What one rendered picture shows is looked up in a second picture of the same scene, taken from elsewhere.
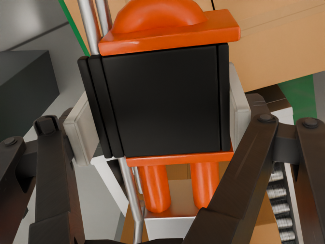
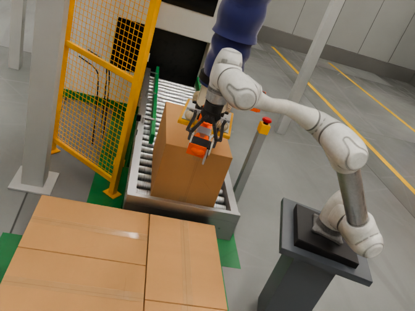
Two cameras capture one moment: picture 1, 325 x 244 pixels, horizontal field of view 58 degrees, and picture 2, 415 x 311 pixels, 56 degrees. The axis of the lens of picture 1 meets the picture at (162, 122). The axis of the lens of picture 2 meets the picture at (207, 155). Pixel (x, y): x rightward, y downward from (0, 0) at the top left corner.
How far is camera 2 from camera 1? 1.46 m
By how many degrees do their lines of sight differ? 32
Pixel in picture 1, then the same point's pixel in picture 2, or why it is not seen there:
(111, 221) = (251, 208)
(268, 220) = (168, 145)
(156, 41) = (199, 145)
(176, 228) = (204, 132)
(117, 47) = (204, 147)
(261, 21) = (126, 234)
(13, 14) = not seen: outside the picture
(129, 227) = (225, 166)
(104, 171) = (234, 208)
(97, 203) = (257, 223)
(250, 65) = (138, 221)
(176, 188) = not seen: hidden behind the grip
